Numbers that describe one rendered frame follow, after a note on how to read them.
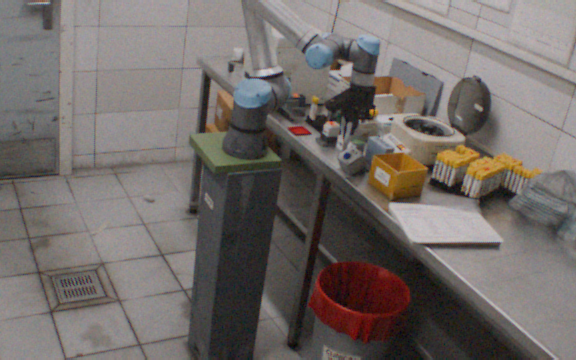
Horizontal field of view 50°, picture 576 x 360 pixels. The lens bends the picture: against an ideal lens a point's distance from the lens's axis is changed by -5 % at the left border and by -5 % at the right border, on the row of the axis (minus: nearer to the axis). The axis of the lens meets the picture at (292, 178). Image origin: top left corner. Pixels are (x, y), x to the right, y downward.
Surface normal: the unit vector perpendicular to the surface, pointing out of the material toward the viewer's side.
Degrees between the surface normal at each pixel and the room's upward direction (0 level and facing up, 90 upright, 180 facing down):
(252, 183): 90
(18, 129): 90
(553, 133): 90
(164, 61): 90
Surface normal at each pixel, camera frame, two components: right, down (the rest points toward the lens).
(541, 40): -0.87, 0.17
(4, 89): 0.48, 0.44
